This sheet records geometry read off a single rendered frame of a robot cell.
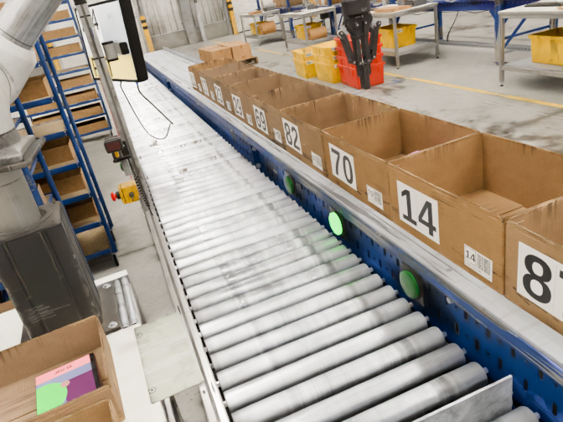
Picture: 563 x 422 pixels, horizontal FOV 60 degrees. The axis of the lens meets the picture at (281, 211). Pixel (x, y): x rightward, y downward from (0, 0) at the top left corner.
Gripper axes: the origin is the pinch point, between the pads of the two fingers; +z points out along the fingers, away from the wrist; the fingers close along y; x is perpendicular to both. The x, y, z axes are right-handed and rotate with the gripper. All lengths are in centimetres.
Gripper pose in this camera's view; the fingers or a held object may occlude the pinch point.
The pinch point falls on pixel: (364, 75)
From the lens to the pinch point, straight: 143.6
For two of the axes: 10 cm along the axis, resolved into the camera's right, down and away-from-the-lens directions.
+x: -3.4, -3.6, 8.7
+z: 2.0, 8.8, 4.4
